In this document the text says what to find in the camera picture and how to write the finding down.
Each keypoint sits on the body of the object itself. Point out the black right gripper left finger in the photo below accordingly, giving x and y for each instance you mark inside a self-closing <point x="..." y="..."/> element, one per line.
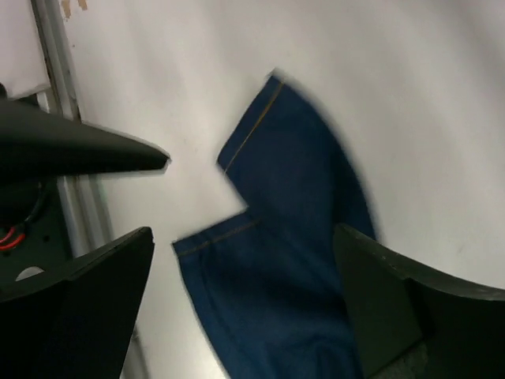
<point x="76" y="320"/>

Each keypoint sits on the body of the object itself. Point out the aluminium table rail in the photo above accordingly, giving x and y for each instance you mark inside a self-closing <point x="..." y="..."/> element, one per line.
<point x="84" y="207"/>

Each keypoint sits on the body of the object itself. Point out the dark blue denim trousers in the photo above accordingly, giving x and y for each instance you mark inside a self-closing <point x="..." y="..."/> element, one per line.
<point x="264" y="283"/>

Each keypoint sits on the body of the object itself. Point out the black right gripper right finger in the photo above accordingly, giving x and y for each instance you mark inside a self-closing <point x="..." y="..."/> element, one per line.
<point x="413" y="321"/>

